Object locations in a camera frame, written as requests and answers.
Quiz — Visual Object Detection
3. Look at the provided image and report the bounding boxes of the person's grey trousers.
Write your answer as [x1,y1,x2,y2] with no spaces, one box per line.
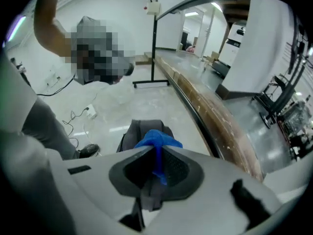
[21,95,81,161]

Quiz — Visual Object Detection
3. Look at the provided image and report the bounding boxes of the person's left forearm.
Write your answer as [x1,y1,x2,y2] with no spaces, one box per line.
[33,0,74,56]

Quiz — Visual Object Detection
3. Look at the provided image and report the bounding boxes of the black cable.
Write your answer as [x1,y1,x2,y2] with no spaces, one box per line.
[36,74,89,149]

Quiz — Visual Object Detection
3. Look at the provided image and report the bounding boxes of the black metal frame stand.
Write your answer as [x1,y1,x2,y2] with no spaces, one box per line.
[133,0,271,160]

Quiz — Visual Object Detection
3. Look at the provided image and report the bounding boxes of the black equipment stand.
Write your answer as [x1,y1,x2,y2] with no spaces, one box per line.
[253,55,310,130]

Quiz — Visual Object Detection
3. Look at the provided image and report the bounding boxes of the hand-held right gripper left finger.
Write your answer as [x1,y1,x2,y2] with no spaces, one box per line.
[50,145,157,235]

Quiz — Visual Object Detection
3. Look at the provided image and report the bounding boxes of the long wooden platform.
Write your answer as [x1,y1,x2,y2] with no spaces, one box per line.
[153,57,266,181]

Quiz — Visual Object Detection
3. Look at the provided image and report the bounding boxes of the blue cloth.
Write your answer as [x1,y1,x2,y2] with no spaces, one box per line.
[134,128,183,186]

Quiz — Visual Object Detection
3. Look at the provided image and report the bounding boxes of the white power strip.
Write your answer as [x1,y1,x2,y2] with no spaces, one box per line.
[83,103,98,119]

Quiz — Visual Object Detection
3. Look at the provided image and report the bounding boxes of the person's black shoe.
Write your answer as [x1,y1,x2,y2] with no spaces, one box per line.
[78,143,100,158]

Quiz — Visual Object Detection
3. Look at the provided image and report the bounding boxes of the white wall box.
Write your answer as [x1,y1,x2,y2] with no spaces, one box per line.
[146,0,162,16]

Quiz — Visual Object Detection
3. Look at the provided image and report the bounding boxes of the white printer machine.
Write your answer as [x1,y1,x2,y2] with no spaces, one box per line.
[218,21,248,71]

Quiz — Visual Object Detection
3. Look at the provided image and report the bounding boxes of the white pillar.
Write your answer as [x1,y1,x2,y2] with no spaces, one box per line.
[215,0,295,100]

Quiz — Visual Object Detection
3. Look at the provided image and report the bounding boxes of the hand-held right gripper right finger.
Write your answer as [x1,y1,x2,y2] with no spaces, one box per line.
[144,144,282,235]

